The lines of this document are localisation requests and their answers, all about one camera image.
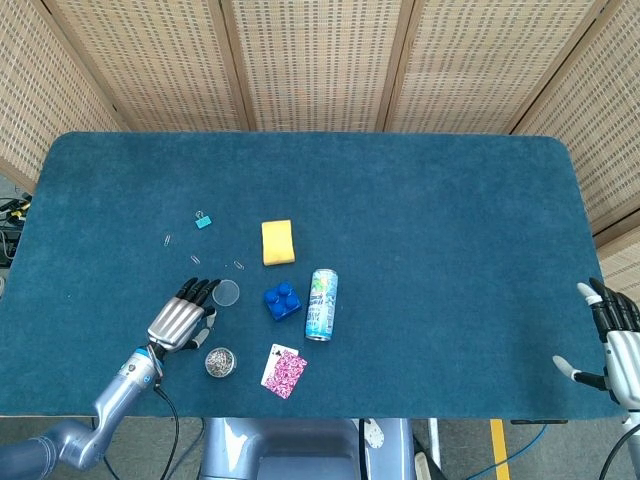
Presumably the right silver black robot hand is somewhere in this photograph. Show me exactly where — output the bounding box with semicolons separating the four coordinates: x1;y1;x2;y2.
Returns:
552;277;640;406

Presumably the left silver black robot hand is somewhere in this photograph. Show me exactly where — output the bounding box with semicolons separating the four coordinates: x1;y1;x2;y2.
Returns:
146;277;222;357

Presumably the clear jar of paperclips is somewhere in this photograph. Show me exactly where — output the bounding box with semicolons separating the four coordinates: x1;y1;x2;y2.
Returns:
203;347;238;379

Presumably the clear round plastic lid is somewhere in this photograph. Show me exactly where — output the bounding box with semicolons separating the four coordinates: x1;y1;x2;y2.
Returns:
211;278;240;308

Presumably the five of clubs card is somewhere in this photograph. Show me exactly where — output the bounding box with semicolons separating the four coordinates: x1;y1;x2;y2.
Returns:
259;343;300;387

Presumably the blue building block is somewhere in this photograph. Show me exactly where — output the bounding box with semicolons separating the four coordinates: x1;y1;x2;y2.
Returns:
263;280;303;324

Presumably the pink patterned playing card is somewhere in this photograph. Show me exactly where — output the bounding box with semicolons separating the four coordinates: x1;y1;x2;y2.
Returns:
263;349;309;400

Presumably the yellow sponge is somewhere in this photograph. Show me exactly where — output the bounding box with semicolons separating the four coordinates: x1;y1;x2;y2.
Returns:
260;219;296;267

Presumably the light blue drink can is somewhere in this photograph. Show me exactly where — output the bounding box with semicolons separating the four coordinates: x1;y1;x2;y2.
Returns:
304;268;340;343

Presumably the grey-blue robot torso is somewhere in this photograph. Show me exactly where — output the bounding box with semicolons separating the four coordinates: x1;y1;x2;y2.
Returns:
198;417;416;480

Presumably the black equipment box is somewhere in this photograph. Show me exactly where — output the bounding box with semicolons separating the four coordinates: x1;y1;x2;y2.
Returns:
0;227;21;267

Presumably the white table leg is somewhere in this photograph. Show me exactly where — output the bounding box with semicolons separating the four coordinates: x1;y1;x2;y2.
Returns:
413;418;441;480

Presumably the woven wood-framed screen panel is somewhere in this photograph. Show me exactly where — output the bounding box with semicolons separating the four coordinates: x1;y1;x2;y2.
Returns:
0;0;124;194
42;0;256;134
512;0;640;296
384;0;619;135
222;0;416;134

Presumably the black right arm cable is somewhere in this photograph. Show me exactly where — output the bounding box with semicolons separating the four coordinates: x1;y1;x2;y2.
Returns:
599;434;632;480

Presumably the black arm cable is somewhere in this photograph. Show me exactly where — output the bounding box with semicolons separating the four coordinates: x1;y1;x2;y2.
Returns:
599;434;632;480
152;382;180;480

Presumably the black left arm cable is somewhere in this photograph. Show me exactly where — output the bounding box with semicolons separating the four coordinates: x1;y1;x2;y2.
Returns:
152;382;180;480

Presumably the blue floor cable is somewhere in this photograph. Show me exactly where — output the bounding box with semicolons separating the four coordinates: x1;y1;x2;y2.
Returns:
479;424;551;480

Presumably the black yellow cable bundle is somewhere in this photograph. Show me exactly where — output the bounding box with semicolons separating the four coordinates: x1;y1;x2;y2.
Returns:
0;195;34;224

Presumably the white perforated bracket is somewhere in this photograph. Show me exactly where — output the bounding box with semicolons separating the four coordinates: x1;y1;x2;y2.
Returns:
360;418;386;454

